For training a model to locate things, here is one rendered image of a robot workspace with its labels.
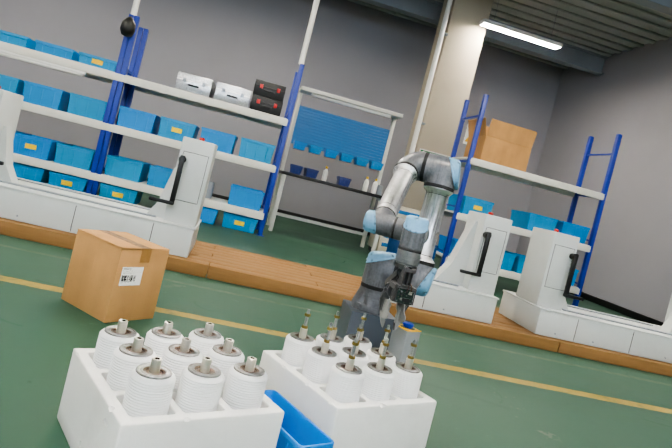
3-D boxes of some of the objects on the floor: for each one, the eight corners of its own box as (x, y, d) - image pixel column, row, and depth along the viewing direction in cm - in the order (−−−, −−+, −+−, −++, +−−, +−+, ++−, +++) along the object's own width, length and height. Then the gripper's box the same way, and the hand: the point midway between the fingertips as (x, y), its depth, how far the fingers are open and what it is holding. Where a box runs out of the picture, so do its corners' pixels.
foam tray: (56, 417, 136) (73, 347, 136) (199, 407, 161) (214, 348, 161) (98, 514, 106) (120, 424, 106) (267, 484, 131) (285, 411, 130)
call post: (371, 409, 192) (393, 324, 191) (385, 408, 196) (406, 324, 196) (384, 419, 186) (407, 331, 186) (399, 418, 191) (421, 332, 190)
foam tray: (248, 405, 171) (262, 349, 171) (343, 399, 195) (356, 350, 195) (320, 476, 140) (337, 408, 140) (422, 459, 164) (437, 401, 164)
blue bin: (231, 432, 151) (241, 390, 151) (265, 429, 158) (275, 389, 158) (288, 497, 128) (300, 447, 127) (325, 490, 134) (337, 443, 134)
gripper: (394, 263, 166) (377, 331, 167) (428, 271, 169) (410, 338, 169) (386, 258, 175) (370, 323, 175) (418, 265, 177) (402, 329, 178)
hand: (388, 323), depth 175 cm, fingers open, 3 cm apart
